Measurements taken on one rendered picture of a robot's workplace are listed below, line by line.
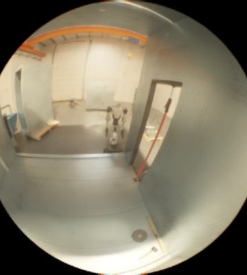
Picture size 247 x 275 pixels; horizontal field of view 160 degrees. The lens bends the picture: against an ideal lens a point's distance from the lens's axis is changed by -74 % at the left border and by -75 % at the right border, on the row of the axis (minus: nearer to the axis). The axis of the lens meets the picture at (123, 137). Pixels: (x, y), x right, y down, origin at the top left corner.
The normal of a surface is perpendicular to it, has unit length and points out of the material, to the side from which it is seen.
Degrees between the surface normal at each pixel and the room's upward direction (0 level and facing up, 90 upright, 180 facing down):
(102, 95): 90
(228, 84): 90
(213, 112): 90
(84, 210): 0
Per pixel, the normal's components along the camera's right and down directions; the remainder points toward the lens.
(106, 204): 0.16, -0.83
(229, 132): -0.95, 0.02
